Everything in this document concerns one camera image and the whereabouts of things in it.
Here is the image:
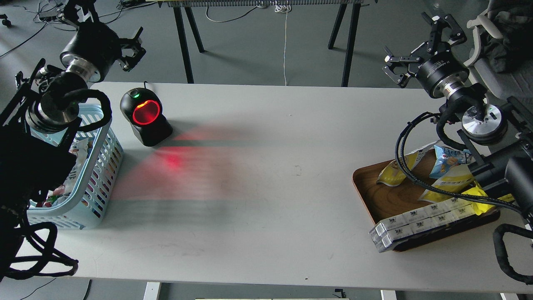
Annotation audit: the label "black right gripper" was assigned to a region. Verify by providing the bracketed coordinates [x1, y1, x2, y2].
[383, 12, 469, 99]

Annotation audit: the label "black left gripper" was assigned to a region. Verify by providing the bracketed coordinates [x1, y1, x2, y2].
[58, 0, 146, 83]

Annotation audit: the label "yellow white snack pouch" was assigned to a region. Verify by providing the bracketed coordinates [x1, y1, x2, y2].
[376, 148, 428, 187]

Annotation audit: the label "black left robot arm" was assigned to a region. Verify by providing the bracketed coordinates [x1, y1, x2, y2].
[1, 0, 146, 280]

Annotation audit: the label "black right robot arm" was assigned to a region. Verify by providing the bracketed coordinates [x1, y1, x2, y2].
[383, 13, 532, 223]

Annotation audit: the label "blue snack bag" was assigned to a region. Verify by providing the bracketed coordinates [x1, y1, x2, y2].
[429, 145, 474, 179]

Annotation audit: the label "white red snack bag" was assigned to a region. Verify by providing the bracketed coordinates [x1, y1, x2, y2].
[32, 138, 94, 208]

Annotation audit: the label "yellow cartoon snack bag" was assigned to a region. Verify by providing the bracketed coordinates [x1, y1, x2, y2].
[461, 182, 515, 216]

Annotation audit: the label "light blue plastic basket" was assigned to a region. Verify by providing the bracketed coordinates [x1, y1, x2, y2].
[27, 125, 123, 229]

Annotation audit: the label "black trestle table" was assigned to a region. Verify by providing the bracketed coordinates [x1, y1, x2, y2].
[182, 0, 379, 87]

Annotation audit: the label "black barcode scanner red light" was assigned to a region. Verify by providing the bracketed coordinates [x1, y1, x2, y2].
[120, 80, 173, 147]

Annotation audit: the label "yellow white flat pouch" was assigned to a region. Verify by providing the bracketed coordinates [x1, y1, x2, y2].
[418, 165, 474, 203]

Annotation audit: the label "wooden tray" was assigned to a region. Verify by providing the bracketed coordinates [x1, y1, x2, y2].
[352, 161, 501, 232]

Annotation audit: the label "white clear box upper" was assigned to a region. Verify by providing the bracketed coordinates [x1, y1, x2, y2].
[369, 198, 476, 242]

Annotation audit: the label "white clear box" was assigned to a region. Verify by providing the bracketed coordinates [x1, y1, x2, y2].
[369, 198, 476, 242]
[369, 205, 479, 253]

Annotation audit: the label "white clear box lower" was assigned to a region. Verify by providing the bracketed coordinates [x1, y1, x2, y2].
[369, 205, 479, 253]

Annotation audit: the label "black floor cables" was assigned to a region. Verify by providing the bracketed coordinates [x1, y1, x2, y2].
[0, 0, 159, 59]

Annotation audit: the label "white hanging cord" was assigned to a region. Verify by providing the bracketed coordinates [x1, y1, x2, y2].
[274, 4, 292, 86]

